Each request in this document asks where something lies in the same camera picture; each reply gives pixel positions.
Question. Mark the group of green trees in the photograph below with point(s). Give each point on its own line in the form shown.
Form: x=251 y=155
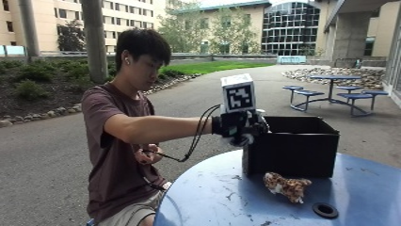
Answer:
x=188 y=28

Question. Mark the thick grey pole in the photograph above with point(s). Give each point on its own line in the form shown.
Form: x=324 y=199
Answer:
x=95 y=40

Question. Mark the row of border stones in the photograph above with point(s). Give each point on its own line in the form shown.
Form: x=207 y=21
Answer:
x=54 y=112

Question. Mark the white earbud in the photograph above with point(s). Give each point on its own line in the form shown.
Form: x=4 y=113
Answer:
x=127 y=60

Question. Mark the the person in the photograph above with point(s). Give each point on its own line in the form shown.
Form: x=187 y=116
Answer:
x=116 y=163

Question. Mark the black open box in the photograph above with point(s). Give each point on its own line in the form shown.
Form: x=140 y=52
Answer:
x=292 y=150

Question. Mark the grey concrete building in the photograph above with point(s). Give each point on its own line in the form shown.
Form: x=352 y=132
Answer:
x=351 y=34

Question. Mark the light blue bench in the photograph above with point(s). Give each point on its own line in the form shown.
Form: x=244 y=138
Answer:
x=291 y=59

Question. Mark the white marker cube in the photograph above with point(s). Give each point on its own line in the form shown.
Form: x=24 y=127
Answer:
x=237 y=94

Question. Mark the beige many-windowed building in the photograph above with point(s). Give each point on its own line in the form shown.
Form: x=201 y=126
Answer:
x=125 y=15

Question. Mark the blue round picnic table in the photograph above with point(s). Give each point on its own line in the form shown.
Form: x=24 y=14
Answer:
x=333 y=77

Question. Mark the green shrub bed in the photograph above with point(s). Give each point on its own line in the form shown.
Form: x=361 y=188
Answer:
x=42 y=81

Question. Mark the bed of grey rocks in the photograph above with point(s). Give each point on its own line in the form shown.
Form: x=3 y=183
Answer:
x=368 y=77

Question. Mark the dark small tree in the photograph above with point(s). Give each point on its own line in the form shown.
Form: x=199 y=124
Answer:
x=71 y=37

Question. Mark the black round table grommet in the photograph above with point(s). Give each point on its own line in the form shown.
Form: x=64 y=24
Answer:
x=319 y=213

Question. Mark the light blue panel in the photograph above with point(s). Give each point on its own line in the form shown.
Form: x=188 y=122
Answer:
x=12 y=51

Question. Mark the beige building with green roof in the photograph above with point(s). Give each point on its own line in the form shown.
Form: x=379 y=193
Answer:
x=251 y=19

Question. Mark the thin grey pole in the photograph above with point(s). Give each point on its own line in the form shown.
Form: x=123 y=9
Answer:
x=30 y=28

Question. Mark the green lawn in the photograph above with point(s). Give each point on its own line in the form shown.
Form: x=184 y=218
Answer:
x=213 y=67

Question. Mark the dark glass-fronted building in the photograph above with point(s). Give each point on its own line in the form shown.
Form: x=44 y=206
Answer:
x=291 y=28

